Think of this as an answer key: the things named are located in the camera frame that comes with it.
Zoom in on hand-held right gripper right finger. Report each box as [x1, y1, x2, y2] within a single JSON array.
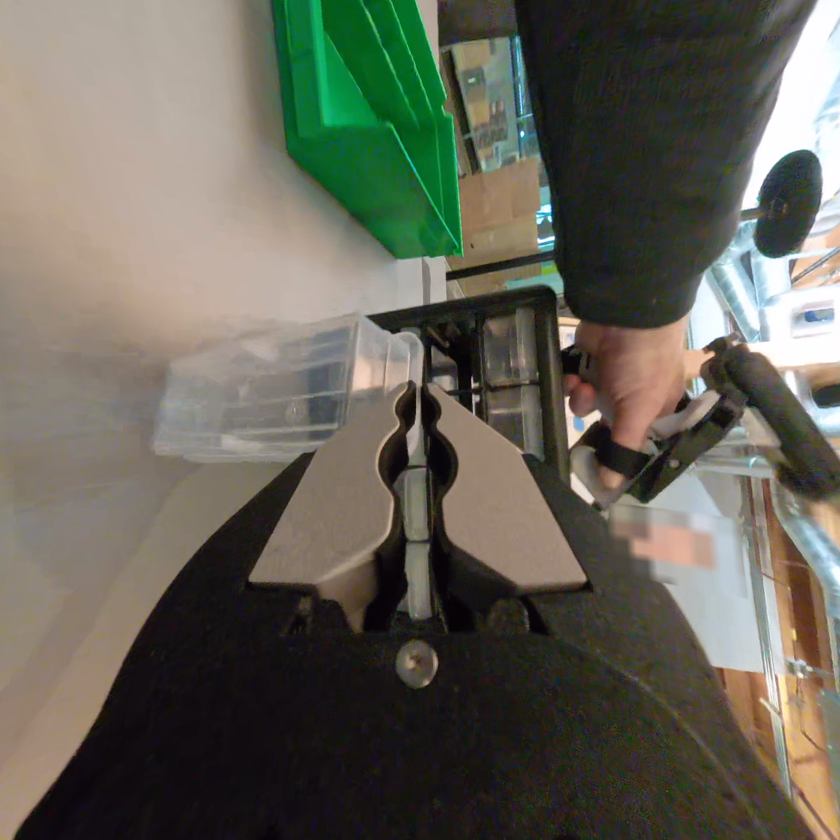
[[420, 385, 587, 601]]

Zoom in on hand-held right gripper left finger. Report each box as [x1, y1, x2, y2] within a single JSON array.
[[248, 381, 419, 631]]

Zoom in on black drawer cabinet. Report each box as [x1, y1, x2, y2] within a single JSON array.
[[367, 285, 572, 483]]

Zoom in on small clear plastic drawer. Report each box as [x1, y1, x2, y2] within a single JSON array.
[[152, 311, 435, 621]]

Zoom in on rows of clear cabinet drawers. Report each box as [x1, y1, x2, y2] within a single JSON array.
[[482, 307, 547, 460]]

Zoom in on person's left hand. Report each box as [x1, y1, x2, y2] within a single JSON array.
[[563, 315, 691, 492]]

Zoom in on black foam grip bar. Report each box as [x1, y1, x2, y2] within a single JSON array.
[[699, 335, 840, 503]]

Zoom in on wooden shelf unit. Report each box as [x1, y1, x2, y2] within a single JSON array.
[[712, 479, 840, 840]]

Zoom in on black round wheel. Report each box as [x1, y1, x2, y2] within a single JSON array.
[[753, 150, 824, 259]]

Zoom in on brown cardboard box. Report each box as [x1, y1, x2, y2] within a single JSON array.
[[458, 157, 547, 263]]

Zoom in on green plastic bin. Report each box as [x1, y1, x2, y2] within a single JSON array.
[[272, 0, 465, 259]]

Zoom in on cluttered storage shelf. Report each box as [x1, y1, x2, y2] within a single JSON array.
[[440, 36, 542, 175]]

